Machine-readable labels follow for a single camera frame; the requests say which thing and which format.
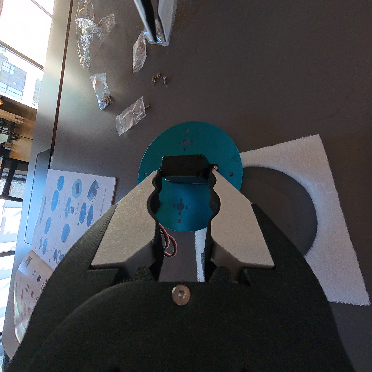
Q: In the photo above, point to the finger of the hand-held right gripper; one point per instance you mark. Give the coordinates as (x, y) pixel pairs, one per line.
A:
(145, 20)
(168, 20)

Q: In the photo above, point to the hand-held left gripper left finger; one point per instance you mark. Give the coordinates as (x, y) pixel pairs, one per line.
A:
(128, 232)

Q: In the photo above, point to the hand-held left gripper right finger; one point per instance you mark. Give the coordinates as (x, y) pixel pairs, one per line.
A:
(241, 232)

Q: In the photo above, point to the black servo motor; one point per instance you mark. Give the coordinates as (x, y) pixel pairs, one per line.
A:
(183, 168)

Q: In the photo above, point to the blue round metal plate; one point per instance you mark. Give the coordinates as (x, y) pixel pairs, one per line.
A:
(203, 139)

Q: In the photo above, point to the dark grey desk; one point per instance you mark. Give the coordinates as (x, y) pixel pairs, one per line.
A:
(261, 72)

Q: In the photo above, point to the clear bag with small screws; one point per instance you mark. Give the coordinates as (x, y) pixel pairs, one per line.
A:
(100, 87)
(139, 58)

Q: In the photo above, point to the crumpled empty clear bag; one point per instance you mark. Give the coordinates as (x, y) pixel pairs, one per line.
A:
(87, 35)

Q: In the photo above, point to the open instruction manual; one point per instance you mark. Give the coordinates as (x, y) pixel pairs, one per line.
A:
(72, 189)

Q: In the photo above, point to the clear bag with long screws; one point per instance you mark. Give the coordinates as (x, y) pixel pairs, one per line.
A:
(128, 119)

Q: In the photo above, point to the dark grey flat pad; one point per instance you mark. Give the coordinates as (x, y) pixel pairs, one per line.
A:
(37, 180)

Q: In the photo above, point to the window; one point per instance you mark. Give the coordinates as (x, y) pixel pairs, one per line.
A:
(17, 23)

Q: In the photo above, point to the white foam frame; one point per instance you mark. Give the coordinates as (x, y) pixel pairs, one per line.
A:
(334, 232)

